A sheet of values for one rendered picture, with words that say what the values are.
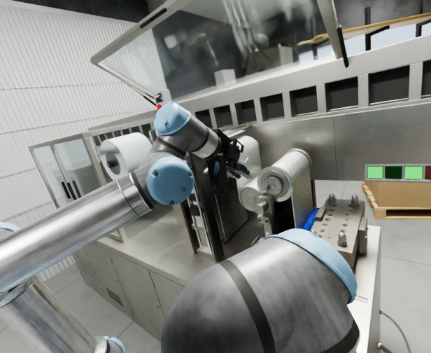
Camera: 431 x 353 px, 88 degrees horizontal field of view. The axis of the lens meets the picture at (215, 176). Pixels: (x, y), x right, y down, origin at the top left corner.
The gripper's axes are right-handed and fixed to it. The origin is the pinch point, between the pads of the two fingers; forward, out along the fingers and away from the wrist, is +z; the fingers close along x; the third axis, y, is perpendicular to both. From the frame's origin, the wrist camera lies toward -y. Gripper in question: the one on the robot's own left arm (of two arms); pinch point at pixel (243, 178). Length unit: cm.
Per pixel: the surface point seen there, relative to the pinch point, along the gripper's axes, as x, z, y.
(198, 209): 30.6, 15.5, -10.8
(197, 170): 25.1, 3.4, 3.7
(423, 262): -58, 205, -3
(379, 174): -33, 48, 19
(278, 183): -4.5, 16.7, 3.5
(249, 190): 10.1, 21.7, 1.6
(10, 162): 299, -15, 5
